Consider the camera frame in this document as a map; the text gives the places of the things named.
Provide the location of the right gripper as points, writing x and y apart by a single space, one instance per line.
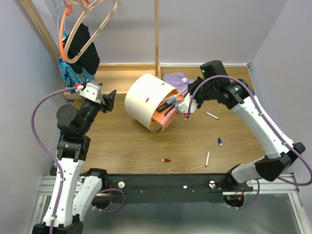
192 86

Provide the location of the orange clothes hanger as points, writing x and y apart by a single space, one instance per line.
68 10

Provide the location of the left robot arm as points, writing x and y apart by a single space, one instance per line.
68 207

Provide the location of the red white pencil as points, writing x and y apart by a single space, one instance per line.
207 159

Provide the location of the blue black highlighter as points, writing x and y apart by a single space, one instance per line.
166 105

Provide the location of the white round drawer organizer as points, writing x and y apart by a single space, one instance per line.
144 96

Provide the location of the blue white pen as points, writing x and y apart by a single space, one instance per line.
179 94

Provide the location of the purple cloth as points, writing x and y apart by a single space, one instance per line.
178 80

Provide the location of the aluminium rail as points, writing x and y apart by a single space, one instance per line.
276 187

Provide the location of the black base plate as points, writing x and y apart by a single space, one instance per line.
173 188

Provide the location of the white pencil stub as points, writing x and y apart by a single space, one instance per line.
211 115

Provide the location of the salmon pink drawer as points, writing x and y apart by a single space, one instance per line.
165 111

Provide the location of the blue patterned garment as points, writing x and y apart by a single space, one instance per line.
85 68

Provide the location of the grey white marker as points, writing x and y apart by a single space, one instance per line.
169 99

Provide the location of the wooden rack frame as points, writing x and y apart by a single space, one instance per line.
119 76

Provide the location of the pink highlighter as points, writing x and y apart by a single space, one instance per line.
165 120

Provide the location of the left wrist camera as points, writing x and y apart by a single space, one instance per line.
91 91

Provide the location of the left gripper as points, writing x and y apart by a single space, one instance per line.
109 99

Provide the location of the purple black highlighter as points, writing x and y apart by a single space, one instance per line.
170 111

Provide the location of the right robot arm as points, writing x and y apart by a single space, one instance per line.
280 151

